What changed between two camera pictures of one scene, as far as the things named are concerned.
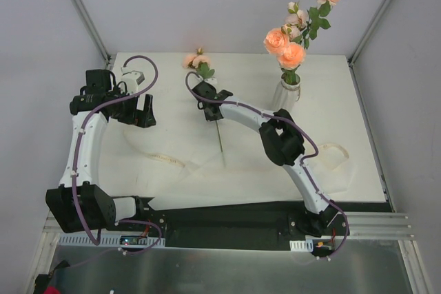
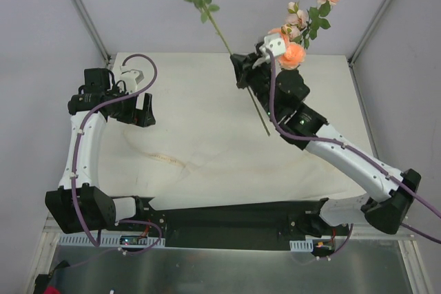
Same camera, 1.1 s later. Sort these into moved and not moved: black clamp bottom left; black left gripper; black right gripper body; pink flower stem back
Moved: black right gripper body; pink flower stem back
Not moved: black left gripper; black clamp bottom left
